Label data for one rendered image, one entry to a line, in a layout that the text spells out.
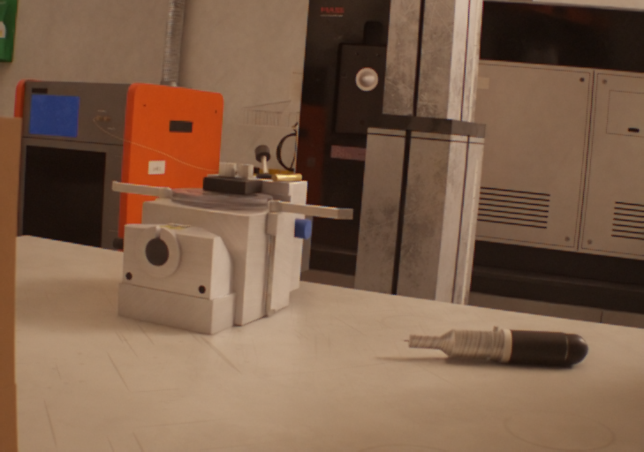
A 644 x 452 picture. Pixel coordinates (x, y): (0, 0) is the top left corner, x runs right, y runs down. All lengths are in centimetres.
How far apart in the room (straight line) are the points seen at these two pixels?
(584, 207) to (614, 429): 162
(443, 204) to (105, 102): 92
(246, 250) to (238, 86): 300
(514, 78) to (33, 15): 287
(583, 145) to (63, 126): 128
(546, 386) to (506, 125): 158
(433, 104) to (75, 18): 312
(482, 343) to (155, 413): 26
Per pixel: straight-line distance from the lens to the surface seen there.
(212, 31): 372
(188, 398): 48
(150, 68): 387
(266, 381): 52
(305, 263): 83
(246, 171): 72
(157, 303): 65
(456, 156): 122
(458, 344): 60
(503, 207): 212
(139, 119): 182
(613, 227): 210
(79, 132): 191
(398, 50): 126
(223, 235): 65
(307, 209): 67
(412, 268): 123
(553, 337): 62
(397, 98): 126
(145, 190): 74
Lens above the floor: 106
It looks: 6 degrees down
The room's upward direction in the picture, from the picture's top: 5 degrees clockwise
